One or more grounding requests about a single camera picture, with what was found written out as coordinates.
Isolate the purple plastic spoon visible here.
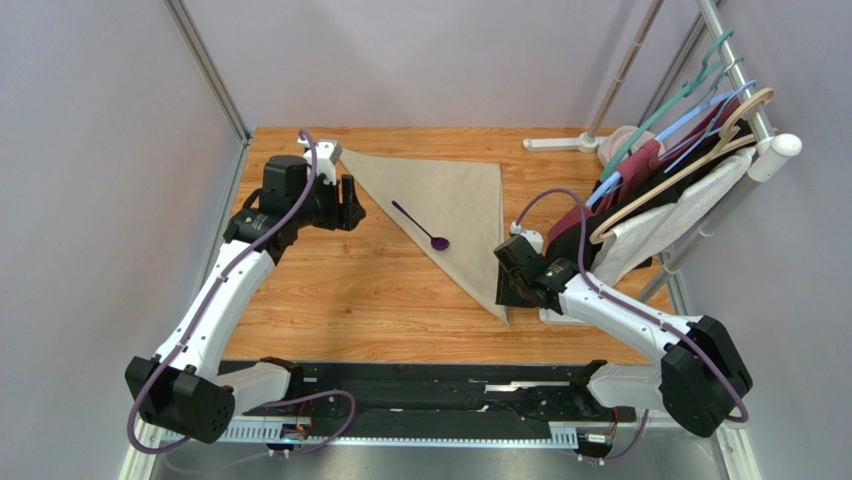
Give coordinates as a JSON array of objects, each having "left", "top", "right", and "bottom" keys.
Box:
[{"left": 391, "top": 200, "right": 450, "bottom": 251}]

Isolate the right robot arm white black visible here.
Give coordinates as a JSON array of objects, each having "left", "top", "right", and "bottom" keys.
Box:
[{"left": 494, "top": 235, "right": 753, "bottom": 438}]

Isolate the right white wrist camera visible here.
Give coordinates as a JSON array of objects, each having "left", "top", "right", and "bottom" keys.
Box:
[{"left": 509, "top": 223, "right": 544, "bottom": 254}]

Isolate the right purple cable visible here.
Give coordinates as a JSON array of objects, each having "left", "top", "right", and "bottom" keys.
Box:
[{"left": 512, "top": 188, "right": 750, "bottom": 465}]

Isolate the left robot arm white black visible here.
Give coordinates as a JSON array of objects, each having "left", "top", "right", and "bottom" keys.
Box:
[{"left": 125, "top": 155, "right": 366, "bottom": 454}]

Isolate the pink white garment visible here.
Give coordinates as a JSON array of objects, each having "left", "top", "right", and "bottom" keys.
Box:
[{"left": 597, "top": 125, "right": 656, "bottom": 167}]

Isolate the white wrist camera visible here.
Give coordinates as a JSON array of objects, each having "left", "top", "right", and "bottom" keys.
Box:
[
  {"left": 304, "top": 139, "right": 342, "bottom": 186},
  {"left": 509, "top": 223, "right": 544, "bottom": 254}
]

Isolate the aluminium frame rail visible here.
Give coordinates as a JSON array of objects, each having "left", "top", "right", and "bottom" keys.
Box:
[{"left": 119, "top": 372, "right": 763, "bottom": 480}]

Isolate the wooden clothes hanger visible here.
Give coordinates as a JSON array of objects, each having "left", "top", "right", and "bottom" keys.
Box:
[{"left": 588, "top": 87, "right": 777, "bottom": 246}]

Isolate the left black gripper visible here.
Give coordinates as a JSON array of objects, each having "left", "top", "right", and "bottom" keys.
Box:
[{"left": 290, "top": 170, "right": 366, "bottom": 231}]

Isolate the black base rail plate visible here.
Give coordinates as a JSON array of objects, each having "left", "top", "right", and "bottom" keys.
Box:
[{"left": 179, "top": 359, "right": 707, "bottom": 442}]

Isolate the beige linen napkin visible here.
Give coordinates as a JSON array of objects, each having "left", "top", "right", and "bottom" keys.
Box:
[{"left": 340, "top": 149, "right": 510, "bottom": 325}]

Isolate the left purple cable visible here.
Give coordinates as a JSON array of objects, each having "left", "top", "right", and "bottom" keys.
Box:
[{"left": 126, "top": 129, "right": 357, "bottom": 457}]

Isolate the metal clothes rack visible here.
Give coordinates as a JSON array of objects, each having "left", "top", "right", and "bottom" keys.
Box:
[{"left": 522, "top": 0, "right": 803, "bottom": 327}]

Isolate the green clothes hanger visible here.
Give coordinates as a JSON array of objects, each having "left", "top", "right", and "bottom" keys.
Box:
[{"left": 598, "top": 29, "right": 740, "bottom": 184}]

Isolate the purple cable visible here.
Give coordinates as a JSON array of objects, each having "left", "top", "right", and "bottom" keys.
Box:
[
  {"left": 512, "top": 188, "right": 750, "bottom": 465},
  {"left": 126, "top": 129, "right": 357, "bottom": 457}
]

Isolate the maroon garment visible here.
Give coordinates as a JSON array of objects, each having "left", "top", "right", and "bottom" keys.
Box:
[{"left": 585, "top": 99, "right": 740, "bottom": 229}]

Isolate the blue clothes hanger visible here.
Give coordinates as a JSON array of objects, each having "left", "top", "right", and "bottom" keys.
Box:
[{"left": 585, "top": 80, "right": 757, "bottom": 207}]

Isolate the white towel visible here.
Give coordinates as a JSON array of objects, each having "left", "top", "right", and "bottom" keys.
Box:
[{"left": 591, "top": 147, "right": 756, "bottom": 286}]

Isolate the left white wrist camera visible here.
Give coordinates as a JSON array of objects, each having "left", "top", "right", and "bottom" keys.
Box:
[{"left": 304, "top": 139, "right": 342, "bottom": 186}]

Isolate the black garment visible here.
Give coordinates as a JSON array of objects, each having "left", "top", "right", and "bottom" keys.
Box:
[{"left": 545, "top": 136, "right": 730, "bottom": 268}]

